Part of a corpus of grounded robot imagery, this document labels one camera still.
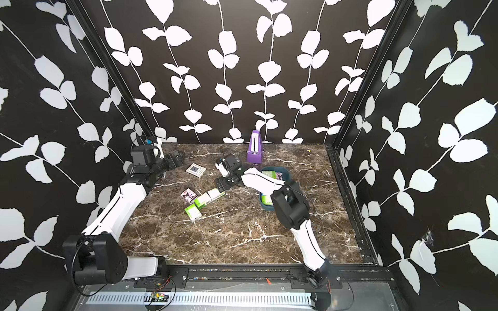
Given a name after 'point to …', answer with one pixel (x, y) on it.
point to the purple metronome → (254, 154)
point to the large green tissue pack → (214, 194)
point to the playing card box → (196, 170)
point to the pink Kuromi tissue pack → (189, 195)
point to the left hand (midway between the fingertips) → (176, 152)
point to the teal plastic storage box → (281, 173)
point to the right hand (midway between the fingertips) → (220, 180)
